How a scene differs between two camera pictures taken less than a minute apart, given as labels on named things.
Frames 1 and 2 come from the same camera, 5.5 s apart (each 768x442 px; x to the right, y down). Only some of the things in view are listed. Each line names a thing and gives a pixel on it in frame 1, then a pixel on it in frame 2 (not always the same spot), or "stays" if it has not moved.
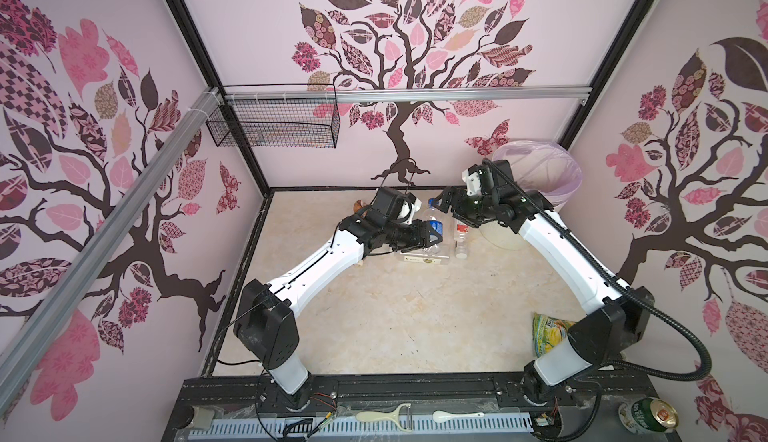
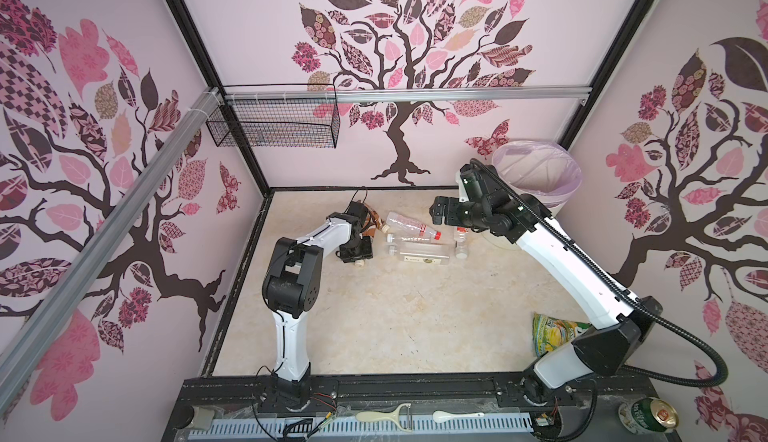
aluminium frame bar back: (407, 94) stays
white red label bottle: (461, 241) stays
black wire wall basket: (279, 116) stays
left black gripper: (420, 236) -> (364, 253)
